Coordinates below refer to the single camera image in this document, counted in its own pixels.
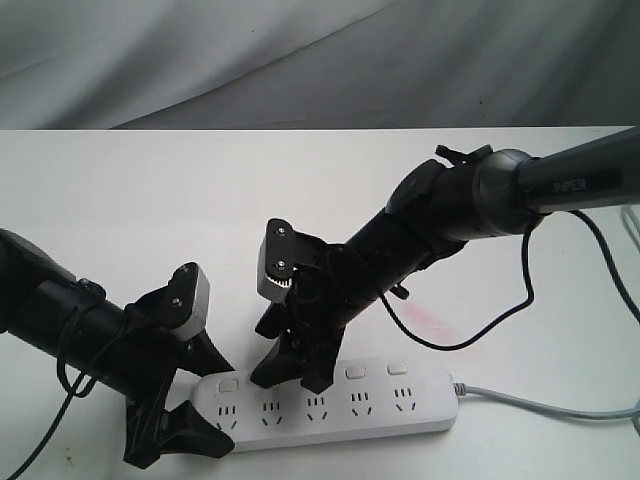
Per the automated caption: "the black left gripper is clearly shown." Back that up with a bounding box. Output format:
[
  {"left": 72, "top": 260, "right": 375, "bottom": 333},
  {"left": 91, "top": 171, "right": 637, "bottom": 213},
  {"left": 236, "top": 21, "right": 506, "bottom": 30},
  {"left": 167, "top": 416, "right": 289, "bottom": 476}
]
[{"left": 124, "top": 287, "right": 235, "bottom": 469}]

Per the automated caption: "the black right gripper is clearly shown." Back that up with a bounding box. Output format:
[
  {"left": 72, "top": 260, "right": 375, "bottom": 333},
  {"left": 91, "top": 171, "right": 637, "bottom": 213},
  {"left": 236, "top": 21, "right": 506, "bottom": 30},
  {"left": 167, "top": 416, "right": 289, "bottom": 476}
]
[{"left": 250, "top": 234, "right": 358, "bottom": 393}]

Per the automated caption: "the white five-socket power strip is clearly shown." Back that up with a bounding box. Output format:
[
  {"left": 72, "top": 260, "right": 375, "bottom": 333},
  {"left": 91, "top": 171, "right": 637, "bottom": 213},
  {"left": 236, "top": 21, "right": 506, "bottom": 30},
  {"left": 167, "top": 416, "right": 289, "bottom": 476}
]
[{"left": 192, "top": 357, "right": 458, "bottom": 452}]

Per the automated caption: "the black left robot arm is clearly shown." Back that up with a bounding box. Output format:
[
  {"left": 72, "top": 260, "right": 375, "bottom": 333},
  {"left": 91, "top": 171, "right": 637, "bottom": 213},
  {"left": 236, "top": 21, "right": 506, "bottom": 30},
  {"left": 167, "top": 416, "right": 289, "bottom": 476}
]
[{"left": 1, "top": 230, "right": 234, "bottom": 469}]

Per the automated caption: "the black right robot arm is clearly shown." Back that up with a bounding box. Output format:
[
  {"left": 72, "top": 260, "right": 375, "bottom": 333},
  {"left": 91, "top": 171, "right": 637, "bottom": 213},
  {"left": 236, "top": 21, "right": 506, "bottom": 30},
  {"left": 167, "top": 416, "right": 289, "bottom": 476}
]
[{"left": 250, "top": 128, "right": 639, "bottom": 394}]

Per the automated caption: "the grey backdrop cloth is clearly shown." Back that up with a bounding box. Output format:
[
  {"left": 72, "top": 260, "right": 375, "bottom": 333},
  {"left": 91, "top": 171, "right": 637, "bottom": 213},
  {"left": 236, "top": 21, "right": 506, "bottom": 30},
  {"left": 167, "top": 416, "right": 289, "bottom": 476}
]
[{"left": 1, "top": 1, "right": 639, "bottom": 129}]

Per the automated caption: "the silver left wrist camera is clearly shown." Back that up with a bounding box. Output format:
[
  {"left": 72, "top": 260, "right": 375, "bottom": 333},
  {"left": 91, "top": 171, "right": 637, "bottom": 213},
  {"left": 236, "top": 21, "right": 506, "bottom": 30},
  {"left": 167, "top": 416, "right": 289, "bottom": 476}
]
[{"left": 161, "top": 262, "right": 210, "bottom": 342}]

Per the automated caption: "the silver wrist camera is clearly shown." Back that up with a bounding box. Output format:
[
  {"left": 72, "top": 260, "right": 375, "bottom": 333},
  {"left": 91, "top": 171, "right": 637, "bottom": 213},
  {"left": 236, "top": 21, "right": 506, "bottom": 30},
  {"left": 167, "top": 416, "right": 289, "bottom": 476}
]
[
  {"left": 161, "top": 262, "right": 210, "bottom": 342},
  {"left": 257, "top": 218, "right": 295, "bottom": 304}
]

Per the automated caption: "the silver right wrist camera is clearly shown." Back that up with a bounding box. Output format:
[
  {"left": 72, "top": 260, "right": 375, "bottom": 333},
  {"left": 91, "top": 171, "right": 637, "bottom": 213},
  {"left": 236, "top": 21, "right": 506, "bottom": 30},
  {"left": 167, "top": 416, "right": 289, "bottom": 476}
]
[{"left": 257, "top": 218, "right": 295, "bottom": 304}]

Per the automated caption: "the grey power cable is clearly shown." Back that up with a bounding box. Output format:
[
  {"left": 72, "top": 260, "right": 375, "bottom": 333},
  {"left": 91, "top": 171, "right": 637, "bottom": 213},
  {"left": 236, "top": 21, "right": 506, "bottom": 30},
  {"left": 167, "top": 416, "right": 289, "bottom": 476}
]
[{"left": 451, "top": 204, "right": 640, "bottom": 439}]

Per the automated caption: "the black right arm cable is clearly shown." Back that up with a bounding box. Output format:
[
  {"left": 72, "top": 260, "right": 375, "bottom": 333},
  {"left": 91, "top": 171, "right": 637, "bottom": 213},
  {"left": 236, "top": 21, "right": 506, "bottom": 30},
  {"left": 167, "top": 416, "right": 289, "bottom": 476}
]
[{"left": 299, "top": 207, "right": 640, "bottom": 351}]

